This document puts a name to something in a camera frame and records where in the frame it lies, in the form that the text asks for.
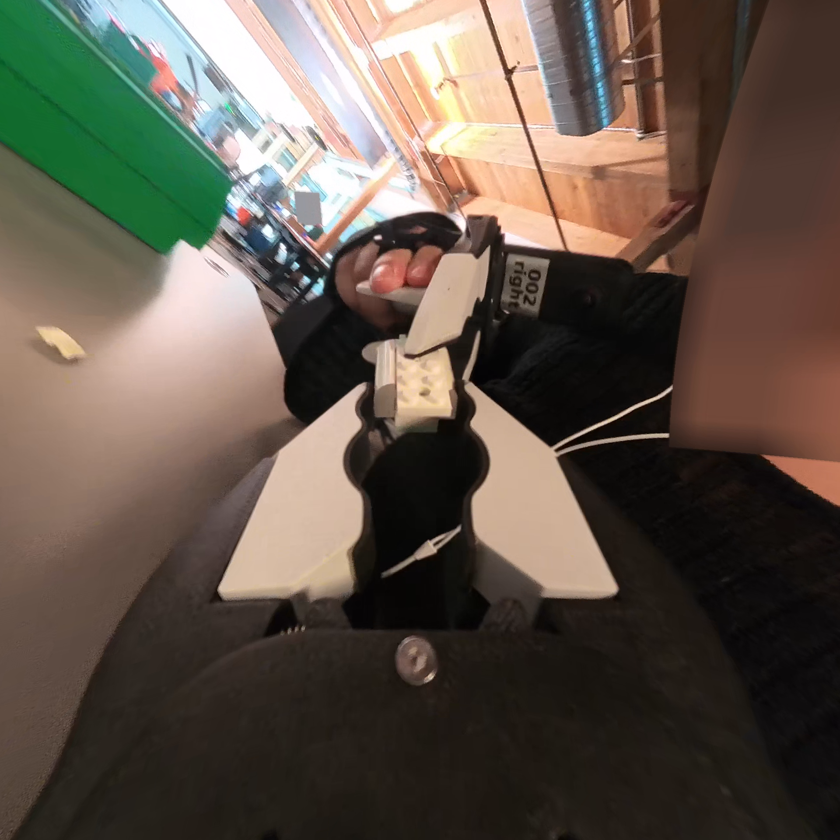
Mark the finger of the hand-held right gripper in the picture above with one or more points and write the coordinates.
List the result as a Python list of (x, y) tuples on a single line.
[(474, 348), (446, 302)]

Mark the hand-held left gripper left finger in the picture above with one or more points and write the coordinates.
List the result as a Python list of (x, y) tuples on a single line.
[(295, 518)]

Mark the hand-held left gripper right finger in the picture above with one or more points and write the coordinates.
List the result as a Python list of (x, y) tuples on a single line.
[(538, 518)]

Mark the white toy brick assembly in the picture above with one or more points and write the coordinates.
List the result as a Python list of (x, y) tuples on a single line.
[(420, 387)]

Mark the small white curved toy brick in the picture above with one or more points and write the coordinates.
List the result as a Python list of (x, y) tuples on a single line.
[(62, 344)]

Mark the green plastic bin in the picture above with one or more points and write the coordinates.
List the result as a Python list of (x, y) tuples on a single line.
[(98, 131)]

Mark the person's right hand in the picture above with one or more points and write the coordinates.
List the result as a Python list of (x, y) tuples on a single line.
[(387, 272)]

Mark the person's torso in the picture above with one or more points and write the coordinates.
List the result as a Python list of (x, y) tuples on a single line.
[(656, 525)]

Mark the silver ventilation duct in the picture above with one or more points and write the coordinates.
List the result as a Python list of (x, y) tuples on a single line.
[(577, 65)]

